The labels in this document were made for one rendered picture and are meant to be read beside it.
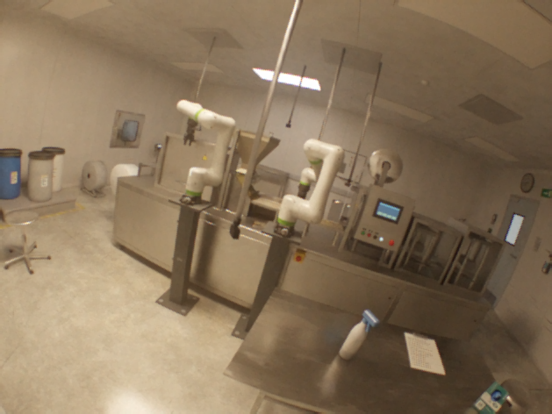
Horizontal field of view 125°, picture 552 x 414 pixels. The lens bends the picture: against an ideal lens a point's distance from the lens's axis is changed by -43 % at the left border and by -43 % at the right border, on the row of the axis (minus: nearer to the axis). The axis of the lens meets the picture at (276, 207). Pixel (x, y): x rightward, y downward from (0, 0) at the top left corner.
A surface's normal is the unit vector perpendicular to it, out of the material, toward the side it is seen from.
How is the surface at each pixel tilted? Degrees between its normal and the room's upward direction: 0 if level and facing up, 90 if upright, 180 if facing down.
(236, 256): 90
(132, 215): 90
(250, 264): 90
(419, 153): 90
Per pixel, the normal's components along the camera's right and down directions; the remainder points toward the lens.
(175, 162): -0.26, 0.16
